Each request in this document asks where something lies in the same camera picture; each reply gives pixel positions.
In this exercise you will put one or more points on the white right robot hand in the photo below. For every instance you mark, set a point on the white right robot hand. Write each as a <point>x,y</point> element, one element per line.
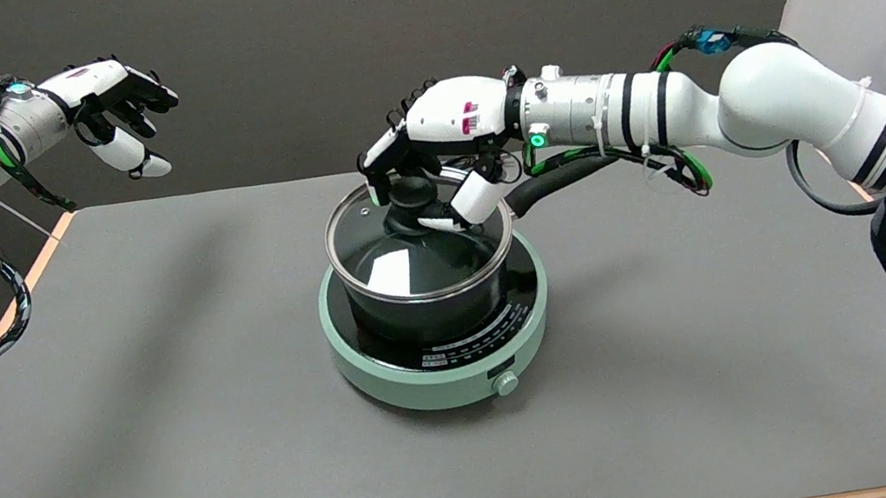
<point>449,112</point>

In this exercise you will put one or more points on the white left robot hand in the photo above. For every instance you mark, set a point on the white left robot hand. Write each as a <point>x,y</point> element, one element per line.
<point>93,82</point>

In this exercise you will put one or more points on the glass pot lid black knob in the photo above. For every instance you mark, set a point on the glass pot lid black knob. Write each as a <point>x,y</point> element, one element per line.
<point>403,215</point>

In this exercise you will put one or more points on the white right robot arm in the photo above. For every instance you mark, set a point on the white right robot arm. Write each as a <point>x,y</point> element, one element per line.
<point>772,99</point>

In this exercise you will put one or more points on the thin white rod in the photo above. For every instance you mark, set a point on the thin white rod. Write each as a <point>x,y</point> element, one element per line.
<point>17,216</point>

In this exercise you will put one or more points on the green induction cooker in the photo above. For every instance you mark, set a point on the green induction cooker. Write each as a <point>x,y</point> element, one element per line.
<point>429,387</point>

